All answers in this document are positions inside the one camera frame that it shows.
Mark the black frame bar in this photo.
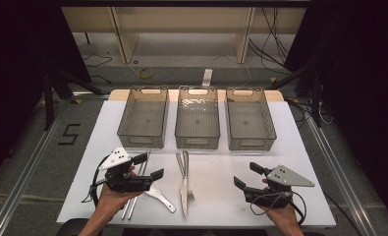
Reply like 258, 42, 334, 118
58, 0, 312, 8

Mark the white power strip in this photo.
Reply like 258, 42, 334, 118
201, 68, 213, 88

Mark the transparent grey plastic bin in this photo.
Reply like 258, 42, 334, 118
225, 87, 278, 151
116, 86, 170, 149
174, 85, 221, 150

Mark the metal table knife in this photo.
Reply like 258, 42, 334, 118
180, 150, 190, 219

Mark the white floor cable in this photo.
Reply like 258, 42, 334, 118
209, 53, 252, 89

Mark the yellow cable coil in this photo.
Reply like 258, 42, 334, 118
137, 67, 155, 81

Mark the metal floor rail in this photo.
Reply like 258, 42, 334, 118
304, 114, 376, 236
0, 97, 68, 236

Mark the hand-held gripper cable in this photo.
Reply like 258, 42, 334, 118
81, 153, 112, 207
249, 191, 307, 227

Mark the metal chopstick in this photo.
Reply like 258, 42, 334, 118
127, 150, 152, 220
121, 150, 150, 220

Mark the right hand-held gripper cable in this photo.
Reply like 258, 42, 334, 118
249, 191, 307, 227

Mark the person's left hand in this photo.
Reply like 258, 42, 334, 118
94, 165, 147, 214

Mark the white table cover board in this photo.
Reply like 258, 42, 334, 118
56, 99, 337, 229

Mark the thin black floor cable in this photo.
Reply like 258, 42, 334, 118
83, 52, 113, 68

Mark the white spoon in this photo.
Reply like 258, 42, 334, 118
143, 181, 178, 214

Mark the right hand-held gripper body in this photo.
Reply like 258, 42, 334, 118
243, 164, 315, 209

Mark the black hanging cable bundle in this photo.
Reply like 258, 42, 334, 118
249, 7, 293, 75

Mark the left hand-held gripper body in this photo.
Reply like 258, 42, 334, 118
97, 146, 154, 194

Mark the metal fork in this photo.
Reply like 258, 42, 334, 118
175, 151, 195, 203

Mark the light wooden shelf unit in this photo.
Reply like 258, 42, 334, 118
61, 6, 307, 65

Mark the black metal stand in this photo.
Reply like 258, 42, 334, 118
42, 67, 106, 132
266, 62, 323, 129

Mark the person's right hand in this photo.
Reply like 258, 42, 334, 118
261, 176, 303, 230

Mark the left hand-held gripper cable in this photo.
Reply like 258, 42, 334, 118
81, 153, 112, 207

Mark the black curtain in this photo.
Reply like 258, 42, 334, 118
0, 0, 92, 185
284, 0, 388, 227

